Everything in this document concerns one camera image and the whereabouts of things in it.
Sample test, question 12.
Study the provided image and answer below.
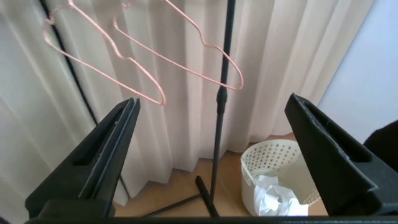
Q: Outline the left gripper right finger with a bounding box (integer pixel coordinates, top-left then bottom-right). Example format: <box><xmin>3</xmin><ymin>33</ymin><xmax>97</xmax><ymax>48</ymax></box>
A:
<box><xmin>284</xmin><ymin>93</ymin><xmax>398</xmax><ymax>217</ymax></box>

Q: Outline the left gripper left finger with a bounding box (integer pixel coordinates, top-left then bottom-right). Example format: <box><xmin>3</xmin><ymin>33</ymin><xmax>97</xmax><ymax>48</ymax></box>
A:
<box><xmin>24</xmin><ymin>98</ymin><xmax>141</xmax><ymax>218</ymax></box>

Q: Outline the white printed shirt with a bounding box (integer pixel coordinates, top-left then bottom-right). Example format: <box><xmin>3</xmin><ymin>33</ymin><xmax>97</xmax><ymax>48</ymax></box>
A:
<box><xmin>253</xmin><ymin>174</ymin><xmax>309</xmax><ymax>217</ymax></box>

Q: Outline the pink clothes hanger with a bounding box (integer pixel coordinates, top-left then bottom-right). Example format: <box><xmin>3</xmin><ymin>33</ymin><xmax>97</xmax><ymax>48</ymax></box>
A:
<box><xmin>113</xmin><ymin>0</ymin><xmax>245</xmax><ymax>91</ymax></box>
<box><xmin>42</xmin><ymin>0</ymin><xmax>167</xmax><ymax>106</ymax></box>

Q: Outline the white laundry basket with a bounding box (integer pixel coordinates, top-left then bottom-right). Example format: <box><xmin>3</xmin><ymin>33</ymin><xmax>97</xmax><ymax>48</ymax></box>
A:
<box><xmin>240</xmin><ymin>139</ymin><xmax>321</xmax><ymax>217</ymax></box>

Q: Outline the black clothes rack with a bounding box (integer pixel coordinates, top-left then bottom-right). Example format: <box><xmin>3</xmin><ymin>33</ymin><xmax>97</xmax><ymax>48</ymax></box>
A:
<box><xmin>142</xmin><ymin>0</ymin><xmax>237</xmax><ymax>218</ymax></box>

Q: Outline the beige curtain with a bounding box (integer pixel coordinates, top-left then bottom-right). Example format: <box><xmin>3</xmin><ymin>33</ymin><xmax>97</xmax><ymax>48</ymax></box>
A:
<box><xmin>43</xmin><ymin>0</ymin><xmax>376</xmax><ymax>200</ymax></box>
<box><xmin>0</xmin><ymin>0</ymin><xmax>128</xmax><ymax>224</ymax></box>

